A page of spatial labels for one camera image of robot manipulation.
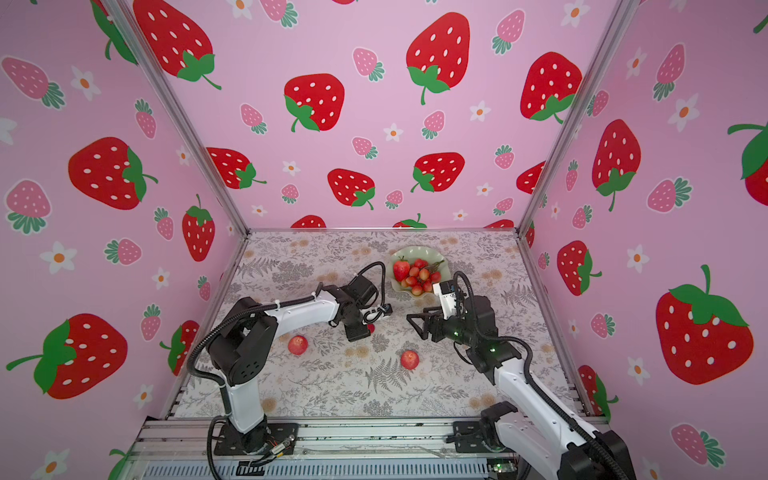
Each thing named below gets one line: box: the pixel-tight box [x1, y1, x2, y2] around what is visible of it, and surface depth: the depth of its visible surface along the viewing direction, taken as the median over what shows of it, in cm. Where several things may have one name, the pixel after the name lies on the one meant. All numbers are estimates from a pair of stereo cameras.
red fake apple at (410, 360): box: [400, 350, 420, 370], surface depth 86 cm
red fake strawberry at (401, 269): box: [393, 256, 411, 283], surface depth 103 cm
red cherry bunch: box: [401, 258, 445, 296], surface depth 103 cm
